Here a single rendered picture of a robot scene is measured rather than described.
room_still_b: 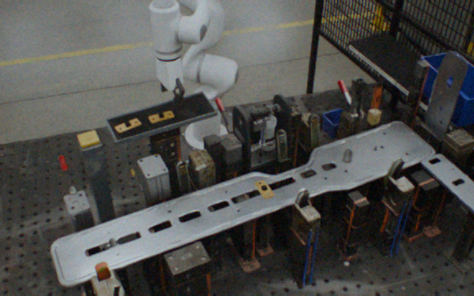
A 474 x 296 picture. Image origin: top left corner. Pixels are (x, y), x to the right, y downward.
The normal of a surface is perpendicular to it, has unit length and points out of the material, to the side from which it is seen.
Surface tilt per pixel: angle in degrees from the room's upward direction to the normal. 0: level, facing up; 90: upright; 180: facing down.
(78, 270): 0
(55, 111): 0
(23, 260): 0
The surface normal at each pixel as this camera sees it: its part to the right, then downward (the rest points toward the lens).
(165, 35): -0.13, 0.68
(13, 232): 0.00, -0.75
